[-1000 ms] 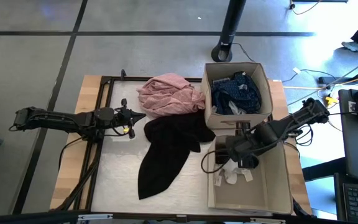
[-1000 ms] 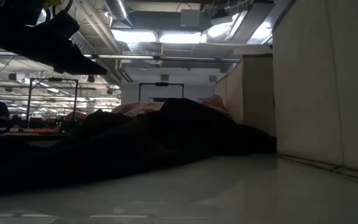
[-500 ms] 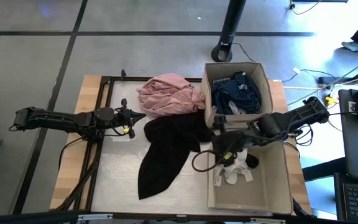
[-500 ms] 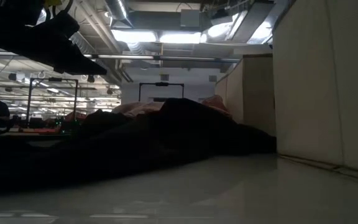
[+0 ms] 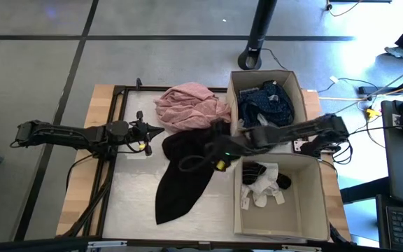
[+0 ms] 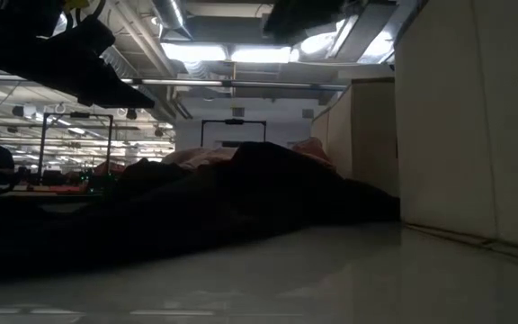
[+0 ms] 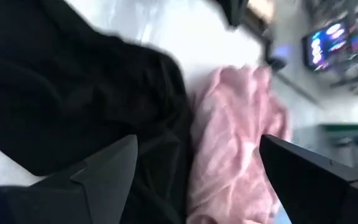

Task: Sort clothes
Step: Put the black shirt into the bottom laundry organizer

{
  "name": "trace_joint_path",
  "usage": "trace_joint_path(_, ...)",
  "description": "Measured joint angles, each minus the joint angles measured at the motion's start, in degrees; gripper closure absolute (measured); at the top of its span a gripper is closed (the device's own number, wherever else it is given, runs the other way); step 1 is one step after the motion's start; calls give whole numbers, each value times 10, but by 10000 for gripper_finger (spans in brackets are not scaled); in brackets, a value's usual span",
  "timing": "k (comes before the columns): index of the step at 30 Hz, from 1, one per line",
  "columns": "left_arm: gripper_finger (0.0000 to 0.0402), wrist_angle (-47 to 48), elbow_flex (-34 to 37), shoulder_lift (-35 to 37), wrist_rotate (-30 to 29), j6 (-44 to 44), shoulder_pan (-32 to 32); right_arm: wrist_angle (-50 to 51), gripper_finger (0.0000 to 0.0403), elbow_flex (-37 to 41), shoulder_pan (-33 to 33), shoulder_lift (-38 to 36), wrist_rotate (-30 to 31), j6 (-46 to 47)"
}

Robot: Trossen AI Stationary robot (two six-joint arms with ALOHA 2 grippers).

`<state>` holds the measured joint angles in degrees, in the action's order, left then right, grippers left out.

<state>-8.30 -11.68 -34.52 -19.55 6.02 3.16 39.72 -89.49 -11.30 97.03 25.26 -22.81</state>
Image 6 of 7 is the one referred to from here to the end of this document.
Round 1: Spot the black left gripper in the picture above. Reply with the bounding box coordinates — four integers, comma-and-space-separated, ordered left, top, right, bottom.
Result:
24, 15, 156, 110

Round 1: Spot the pink garment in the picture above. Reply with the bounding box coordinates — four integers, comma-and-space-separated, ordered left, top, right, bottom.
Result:
162, 136, 337, 176

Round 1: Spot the large black garment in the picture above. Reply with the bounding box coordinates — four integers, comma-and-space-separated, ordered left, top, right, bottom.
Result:
0, 140, 402, 283

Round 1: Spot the black frame stand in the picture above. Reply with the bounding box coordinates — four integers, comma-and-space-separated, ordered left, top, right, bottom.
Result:
37, 111, 115, 186
200, 118, 268, 149

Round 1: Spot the yellow cable tag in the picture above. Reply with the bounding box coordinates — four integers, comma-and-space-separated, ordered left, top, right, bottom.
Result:
62, 0, 91, 13

